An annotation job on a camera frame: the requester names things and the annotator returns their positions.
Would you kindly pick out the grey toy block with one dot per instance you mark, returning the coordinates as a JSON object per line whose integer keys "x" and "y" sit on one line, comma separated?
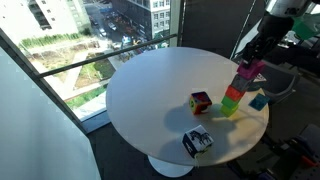
{"x": 240, "y": 83}

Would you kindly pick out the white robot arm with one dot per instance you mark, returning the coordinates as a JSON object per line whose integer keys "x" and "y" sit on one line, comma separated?
{"x": 287, "y": 8}

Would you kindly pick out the multicolour soft cube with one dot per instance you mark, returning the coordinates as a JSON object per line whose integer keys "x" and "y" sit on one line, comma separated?
{"x": 199, "y": 102}

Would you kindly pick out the orange toy block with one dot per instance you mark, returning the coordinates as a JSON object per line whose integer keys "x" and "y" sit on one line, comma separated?
{"x": 233, "y": 93}

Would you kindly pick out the blue toy block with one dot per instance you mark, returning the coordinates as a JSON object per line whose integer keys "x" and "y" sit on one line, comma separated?
{"x": 259, "y": 102}

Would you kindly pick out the white round table base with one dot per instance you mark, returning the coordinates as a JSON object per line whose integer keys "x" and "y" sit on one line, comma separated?
{"x": 169, "y": 169}

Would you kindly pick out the black white zebra cube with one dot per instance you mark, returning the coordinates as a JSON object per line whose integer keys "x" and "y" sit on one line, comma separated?
{"x": 197, "y": 141}

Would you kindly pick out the window railing bar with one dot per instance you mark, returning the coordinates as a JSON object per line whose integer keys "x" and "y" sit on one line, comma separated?
{"x": 98, "y": 58}

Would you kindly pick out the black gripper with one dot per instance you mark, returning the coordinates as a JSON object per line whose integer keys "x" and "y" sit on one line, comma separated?
{"x": 271, "y": 30}

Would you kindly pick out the green toy block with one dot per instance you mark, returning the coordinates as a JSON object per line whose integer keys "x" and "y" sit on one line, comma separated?
{"x": 229, "y": 103}

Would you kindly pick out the purple toy block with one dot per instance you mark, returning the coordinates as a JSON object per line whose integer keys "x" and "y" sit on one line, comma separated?
{"x": 252, "y": 70}

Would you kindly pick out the yellow-green toy block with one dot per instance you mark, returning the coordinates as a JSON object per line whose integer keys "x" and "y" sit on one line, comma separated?
{"x": 227, "y": 112}

